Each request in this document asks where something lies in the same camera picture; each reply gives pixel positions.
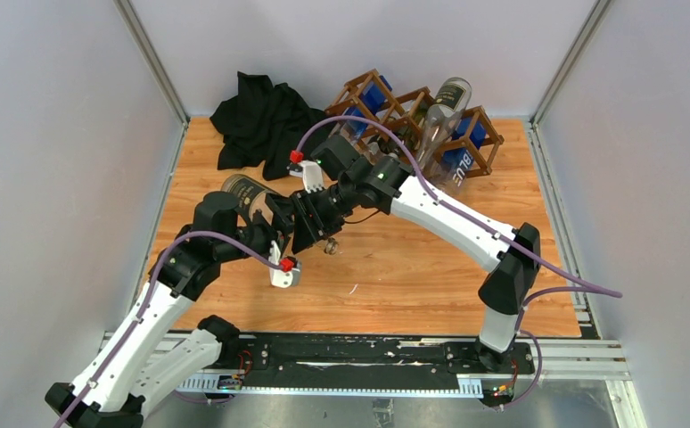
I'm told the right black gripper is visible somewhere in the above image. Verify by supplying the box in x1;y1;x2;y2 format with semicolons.
289;178;358;255

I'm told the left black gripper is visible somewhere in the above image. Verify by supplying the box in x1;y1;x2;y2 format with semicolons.
217;193;294;270

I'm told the clear bottle with dark label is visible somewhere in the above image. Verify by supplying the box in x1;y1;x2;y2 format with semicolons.
220;174;341;256

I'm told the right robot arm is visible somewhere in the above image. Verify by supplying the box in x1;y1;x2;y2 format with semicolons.
288;136;540;373

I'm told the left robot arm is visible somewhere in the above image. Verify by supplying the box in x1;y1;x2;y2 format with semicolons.
45;191;297;427

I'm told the brown wooden wine rack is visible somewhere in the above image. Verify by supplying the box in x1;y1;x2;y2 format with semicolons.
357;69;505;178

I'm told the blue bottle left in rack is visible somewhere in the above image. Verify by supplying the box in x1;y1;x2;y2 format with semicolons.
324;70;387;145

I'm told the blue bottle in rack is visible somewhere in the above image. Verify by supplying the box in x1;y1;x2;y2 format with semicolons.
324;70;387;145
433;118;486;195

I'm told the blue bottle right in rack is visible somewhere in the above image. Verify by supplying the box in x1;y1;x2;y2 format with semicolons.
433;118;486;195

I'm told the black crumpled cloth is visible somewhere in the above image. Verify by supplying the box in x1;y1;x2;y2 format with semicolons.
209;71;327;181

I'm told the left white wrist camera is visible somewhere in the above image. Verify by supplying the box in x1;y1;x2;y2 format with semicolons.
268;242;302;289

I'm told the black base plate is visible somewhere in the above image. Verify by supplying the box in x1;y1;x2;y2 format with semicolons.
200;333;537;396

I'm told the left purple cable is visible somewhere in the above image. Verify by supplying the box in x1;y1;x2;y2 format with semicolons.
52;230;290;428

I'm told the purple cable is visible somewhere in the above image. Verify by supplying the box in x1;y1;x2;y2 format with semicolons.
52;230;290;428
295;115;624;300

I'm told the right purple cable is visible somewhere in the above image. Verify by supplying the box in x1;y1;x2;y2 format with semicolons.
295;115;624;300

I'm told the aluminium frame rail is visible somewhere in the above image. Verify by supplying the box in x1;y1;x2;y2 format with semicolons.
94;330;633;399

